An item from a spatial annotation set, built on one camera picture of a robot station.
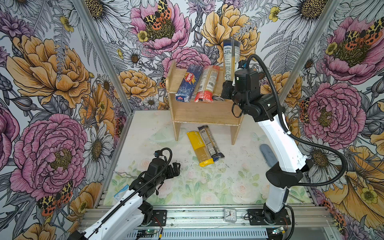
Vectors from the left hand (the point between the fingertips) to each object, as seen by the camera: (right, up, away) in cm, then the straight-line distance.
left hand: (172, 170), depth 83 cm
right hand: (+27, +41, -17) cm, 52 cm away
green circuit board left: (-10, -25, -12) cm, 29 cm away
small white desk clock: (+30, -19, -9) cm, 36 cm away
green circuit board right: (+51, -25, -12) cm, 58 cm away
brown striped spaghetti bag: (+22, +13, +16) cm, 30 cm away
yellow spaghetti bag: (+15, +10, +14) cm, 23 cm away
